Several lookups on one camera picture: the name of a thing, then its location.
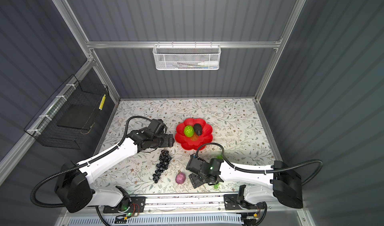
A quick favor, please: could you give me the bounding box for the purple fake fruit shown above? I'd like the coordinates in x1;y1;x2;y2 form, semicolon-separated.
175;172;186;185

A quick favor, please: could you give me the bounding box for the black pad in basket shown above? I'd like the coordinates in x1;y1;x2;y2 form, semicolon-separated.
57;104;99;132

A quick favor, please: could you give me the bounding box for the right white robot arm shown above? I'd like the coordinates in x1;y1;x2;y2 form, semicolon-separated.
186;143;323;209

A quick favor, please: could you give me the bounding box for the green fake custard apple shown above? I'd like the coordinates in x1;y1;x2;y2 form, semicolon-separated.
184;125;195;138

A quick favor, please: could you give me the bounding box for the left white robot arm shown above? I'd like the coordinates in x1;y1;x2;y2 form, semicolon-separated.
30;116;175;213

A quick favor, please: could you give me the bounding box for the aluminium front rail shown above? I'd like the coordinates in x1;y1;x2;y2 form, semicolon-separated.
62;192;307;215

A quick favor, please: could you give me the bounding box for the black fake grape bunch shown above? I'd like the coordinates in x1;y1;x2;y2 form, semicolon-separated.
153;150;172;184

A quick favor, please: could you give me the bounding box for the dark fake avocado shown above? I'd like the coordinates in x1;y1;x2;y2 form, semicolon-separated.
193;123;203;136

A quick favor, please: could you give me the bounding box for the white marker in basket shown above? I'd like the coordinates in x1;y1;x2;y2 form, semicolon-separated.
198;61;219;68

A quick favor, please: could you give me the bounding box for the red flower-shaped fruit bowl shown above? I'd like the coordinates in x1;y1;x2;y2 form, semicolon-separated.
175;118;213;151

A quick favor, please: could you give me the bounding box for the black wire basket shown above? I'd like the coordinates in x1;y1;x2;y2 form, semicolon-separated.
24;76;109;150

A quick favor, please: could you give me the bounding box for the white wire mesh basket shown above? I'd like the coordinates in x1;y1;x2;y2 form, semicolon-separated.
153;44;222;71

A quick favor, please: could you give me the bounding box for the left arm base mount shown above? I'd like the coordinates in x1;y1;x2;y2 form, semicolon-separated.
103;197;147;216

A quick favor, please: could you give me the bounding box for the green fake grape bunch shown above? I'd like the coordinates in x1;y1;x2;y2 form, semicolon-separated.
213;155;223;190

